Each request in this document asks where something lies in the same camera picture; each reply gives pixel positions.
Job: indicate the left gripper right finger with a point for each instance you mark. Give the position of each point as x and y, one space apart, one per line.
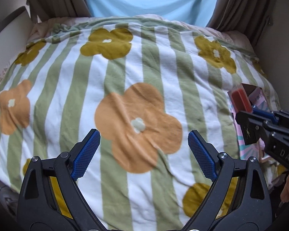
250 208

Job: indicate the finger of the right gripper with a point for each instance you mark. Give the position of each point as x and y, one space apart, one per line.
278 117
252 129

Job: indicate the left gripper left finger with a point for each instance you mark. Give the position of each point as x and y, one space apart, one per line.
38 208

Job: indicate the red black lipstick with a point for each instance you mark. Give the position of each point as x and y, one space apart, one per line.
239 99

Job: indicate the cardboard box with pink lining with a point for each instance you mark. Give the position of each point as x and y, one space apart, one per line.
258 100

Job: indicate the striped floral blanket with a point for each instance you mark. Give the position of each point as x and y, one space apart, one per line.
144 83

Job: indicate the brown curtain right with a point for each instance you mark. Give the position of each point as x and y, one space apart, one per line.
248 17

